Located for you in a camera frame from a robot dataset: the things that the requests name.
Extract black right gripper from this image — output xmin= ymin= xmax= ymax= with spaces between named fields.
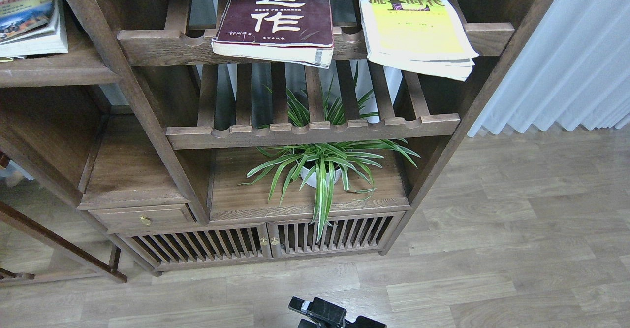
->
xmin=288 ymin=296 xmax=387 ymax=328

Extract colourful 300 paperback book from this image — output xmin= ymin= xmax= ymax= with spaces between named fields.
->
xmin=0 ymin=0 xmax=59 ymax=44

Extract right slatted cabinet door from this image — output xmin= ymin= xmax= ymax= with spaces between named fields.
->
xmin=267 ymin=211 xmax=404 ymax=258

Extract slatted cabinet door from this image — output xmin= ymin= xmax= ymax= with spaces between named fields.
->
xmin=119 ymin=223 xmax=272 ymax=272
xmin=267 ymin=211 xmax=404 ymax=258

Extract white plant pot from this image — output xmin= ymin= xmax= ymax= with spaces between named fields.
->
xmin=300 ymin=165 xmax=342 ymax=189

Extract green spider plant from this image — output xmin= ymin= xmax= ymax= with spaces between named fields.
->
xmin=240 ymin=62 xmax=421 ymax=243

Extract left slatted cabinet door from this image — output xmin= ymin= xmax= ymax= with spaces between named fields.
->
xmin=119 ymin=223 xmax=272 ymax=272

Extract wooden drawer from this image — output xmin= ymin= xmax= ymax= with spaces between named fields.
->
xmin=88 ymin=204 xmax=195 ymax=230

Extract brass drawer knob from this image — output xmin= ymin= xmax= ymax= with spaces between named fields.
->
xmin=139 ymin=215 xmax=152 ymax=226

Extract dark wooden bookshelf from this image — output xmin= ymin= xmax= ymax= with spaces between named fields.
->
xmin=1 ymin=0 xmax=553 ymax=276

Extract maroon book white characters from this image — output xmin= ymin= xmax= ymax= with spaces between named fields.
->
xmin=211 ymin=0 xmax=334 ymax=68

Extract yellow green cover book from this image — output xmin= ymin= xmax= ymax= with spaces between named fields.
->
xmin=358 ymin=0 xmax=477 ymax=81

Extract white pleated curtain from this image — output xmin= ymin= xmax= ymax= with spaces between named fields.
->
xmin=468 ymin=0 xmax=630 ymax=137

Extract white book under paperback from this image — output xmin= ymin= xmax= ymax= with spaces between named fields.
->
xmin=0 ymin=0 xmax=69 ymax=62

